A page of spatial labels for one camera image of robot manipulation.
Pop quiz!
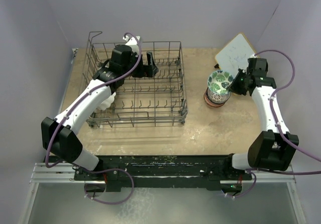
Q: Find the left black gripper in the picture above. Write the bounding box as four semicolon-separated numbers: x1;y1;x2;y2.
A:
122;52;157;78

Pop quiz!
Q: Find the green leaf patterned bowl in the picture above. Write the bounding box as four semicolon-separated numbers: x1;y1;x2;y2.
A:
207;70;233;95

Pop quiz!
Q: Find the brown patterned white bowl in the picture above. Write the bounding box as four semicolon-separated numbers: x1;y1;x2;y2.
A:
206;88;231;104

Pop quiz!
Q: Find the orange red patterned bowl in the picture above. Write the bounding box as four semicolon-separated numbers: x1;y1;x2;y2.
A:
204;95;225;108

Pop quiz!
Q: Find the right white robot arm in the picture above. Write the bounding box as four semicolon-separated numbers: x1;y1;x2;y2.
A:
223;57;299;179

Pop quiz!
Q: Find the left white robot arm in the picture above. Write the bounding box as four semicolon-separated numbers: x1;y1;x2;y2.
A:
41;45;158;180

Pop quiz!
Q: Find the white fluted bowl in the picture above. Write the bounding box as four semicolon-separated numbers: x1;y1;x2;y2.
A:
97;92;116;111

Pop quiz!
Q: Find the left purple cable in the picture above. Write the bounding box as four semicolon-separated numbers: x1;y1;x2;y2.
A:
45;32;144;204

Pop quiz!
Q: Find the small whiteboard yellow frame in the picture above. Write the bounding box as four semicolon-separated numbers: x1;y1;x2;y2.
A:
215;33;256;78

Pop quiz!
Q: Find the grey wire dish rack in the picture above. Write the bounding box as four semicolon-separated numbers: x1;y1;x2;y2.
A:
86;41;188;127

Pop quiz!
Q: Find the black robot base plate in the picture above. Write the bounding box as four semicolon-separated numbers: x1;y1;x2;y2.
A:
73;155;252;192

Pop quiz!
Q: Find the aluminium rail frame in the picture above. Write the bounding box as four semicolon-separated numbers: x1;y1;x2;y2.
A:
19;163;306;223

